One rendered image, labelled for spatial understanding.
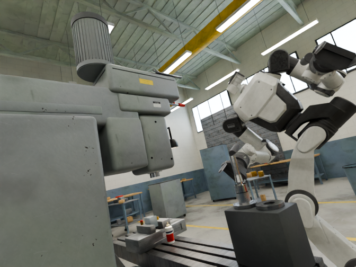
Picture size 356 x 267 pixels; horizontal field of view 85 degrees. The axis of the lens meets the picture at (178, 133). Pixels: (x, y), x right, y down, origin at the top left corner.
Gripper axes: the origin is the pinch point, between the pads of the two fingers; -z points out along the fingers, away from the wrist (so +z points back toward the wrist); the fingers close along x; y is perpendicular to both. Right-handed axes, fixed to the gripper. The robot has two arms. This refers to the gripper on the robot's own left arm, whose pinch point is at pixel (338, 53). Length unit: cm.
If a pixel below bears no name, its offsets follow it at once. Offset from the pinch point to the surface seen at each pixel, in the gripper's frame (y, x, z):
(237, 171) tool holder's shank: -49.3, 5.2, -3.2
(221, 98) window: -104, 178, 904
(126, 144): -67, 53, -4
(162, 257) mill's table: -103, 11, -7
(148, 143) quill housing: -67, 49, 9
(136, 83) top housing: -44, 72, 14
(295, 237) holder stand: -52, -18, -15
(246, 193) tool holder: -54, -1, -6
